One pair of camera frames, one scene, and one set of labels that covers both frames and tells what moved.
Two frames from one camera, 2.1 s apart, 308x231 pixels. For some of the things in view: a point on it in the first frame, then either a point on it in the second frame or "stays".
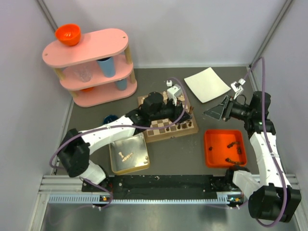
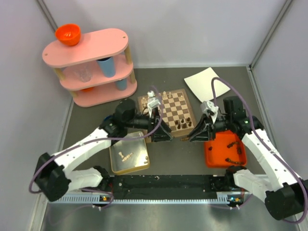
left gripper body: [171, 111] → [154, 119]
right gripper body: [226, 108] → [210, 129]
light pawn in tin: [120, 153] stays
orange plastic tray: [224, 148] stays
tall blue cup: [107, 65] stays
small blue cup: [121, 84] stays
